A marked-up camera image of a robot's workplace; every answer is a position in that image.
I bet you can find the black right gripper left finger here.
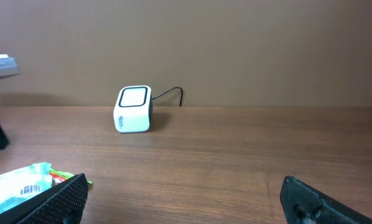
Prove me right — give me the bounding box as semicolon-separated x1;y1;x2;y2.
0;173;88;224

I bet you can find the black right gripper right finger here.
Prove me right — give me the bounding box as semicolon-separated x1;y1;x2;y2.
280;175;372;224

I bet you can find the green snack bag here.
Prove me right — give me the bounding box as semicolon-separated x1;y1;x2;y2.
49;168;75;184

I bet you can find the mint wet wipes pack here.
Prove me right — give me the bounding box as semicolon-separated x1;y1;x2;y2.
0;162;53;214

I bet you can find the white barcode scanner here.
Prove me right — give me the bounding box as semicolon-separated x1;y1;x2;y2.
113;85;153;133

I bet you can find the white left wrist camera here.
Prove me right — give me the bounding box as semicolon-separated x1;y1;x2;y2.
0;54;21;78

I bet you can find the black scanner cable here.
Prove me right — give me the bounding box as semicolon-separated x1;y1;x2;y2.
151;86;184;107

